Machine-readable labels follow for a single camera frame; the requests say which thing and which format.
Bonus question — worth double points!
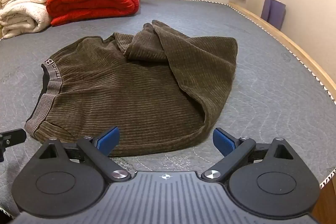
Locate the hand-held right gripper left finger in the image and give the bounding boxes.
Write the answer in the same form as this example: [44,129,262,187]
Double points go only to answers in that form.
[38,126,132,183]

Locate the brown corduroy pants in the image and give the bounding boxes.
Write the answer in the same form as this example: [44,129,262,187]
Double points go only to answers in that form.
[25,20,239,157]

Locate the purple folder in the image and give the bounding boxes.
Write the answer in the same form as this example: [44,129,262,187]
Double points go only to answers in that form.
[261,0,286,30]

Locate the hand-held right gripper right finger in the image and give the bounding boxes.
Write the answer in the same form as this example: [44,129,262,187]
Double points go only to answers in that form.
[201,128,294,184]

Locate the wooden bed frame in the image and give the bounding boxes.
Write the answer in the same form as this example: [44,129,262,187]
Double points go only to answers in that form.
[229,2,336,109]

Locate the cream fleece folded blanket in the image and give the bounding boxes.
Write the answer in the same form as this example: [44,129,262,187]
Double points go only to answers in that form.
[0,0,59,39]

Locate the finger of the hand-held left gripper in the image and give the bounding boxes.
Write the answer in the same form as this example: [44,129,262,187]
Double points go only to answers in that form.
[0,129,27,163]

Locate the grey quilted mattress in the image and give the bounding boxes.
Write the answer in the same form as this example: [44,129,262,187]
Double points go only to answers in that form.
[0,0,336,216]

